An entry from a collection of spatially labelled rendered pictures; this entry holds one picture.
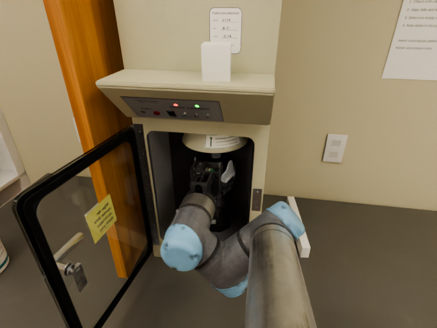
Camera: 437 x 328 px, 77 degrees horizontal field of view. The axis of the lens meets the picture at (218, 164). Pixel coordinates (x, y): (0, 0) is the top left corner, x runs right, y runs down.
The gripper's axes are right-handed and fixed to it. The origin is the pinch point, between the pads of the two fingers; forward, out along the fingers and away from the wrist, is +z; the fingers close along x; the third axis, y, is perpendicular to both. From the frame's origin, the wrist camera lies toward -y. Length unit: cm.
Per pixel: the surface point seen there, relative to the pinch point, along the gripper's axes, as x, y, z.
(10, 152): 102, -18, 28
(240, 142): -7.2, 10.8, -4.4
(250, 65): -9.2, 30.4, -10.2
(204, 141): 1.2, 12.1, -7.9
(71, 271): 19.6, -1.7, -38.4
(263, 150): -13.2, 12.0, -10.1
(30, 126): 91, -6, 32
